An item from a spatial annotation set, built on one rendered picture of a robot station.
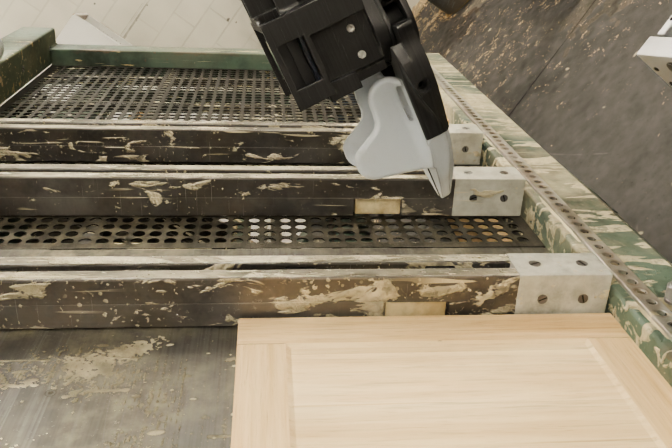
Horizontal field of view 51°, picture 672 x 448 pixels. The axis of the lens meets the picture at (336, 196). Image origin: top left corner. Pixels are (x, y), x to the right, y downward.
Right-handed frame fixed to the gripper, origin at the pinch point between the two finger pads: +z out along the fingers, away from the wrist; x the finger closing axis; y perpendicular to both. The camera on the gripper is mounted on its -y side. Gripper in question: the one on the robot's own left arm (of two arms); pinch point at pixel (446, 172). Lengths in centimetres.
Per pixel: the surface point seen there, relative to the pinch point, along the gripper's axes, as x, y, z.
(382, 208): -71, -3, 28
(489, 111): -116, -42, 35
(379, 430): -17.5, 12.5, 28.1
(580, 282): -35, -19, 35
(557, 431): -14.9, -3.6, 36.3
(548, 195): -64, -29, 37
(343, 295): -38.3, 9.6, 23.1
